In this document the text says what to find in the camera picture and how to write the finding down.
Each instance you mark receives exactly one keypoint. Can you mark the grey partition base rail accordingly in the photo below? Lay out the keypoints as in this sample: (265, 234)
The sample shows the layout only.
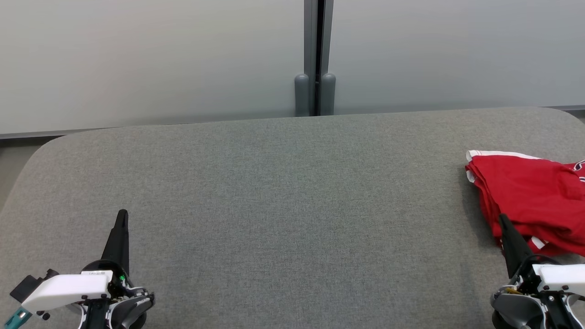
(571, 108)
(27, 134)

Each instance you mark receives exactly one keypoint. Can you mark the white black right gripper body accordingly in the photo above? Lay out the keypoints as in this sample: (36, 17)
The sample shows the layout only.
(557, 276)

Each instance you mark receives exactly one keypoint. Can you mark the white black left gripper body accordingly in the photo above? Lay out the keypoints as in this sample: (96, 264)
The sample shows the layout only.
(68, 288)

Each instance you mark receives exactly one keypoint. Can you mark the red and white jersey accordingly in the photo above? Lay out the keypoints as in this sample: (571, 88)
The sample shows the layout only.
(530, 196)

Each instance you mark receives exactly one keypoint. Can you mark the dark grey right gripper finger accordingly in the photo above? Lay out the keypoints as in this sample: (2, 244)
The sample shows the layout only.
(514, 246)

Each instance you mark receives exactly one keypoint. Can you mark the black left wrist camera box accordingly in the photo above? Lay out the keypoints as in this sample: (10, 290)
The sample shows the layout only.
(27, 284)

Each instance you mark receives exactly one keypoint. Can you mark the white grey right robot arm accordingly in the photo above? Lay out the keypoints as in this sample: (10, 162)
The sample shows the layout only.
(516, 310)

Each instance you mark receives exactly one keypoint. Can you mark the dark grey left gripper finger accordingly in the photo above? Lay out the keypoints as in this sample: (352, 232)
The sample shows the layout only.
(119, 242)

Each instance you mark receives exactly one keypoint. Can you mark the grey partition post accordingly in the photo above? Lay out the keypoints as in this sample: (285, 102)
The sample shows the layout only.
(328, 96)
(301, 96)

